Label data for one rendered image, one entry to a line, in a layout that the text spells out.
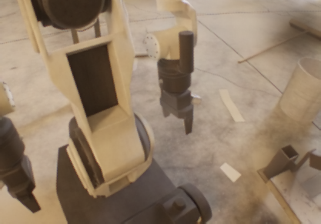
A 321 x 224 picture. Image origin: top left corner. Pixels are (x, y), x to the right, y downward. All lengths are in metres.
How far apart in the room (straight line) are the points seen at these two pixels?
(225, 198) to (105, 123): 0.87
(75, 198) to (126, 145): 0.56
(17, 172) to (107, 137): 0.20
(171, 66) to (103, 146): 0.24
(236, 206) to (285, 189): 0.26
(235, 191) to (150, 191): 0.47
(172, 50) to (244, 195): 0.90
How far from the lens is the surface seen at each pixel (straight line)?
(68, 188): 1.02
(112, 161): 0.48
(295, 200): 1.10
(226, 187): 1.21
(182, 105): 0.59
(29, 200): 0.53
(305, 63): 1.80
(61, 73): 0.37
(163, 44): 0.50
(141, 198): 0.95
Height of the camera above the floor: 1.04
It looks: 43 degrees down
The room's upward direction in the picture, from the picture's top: 3 degrees clockwise
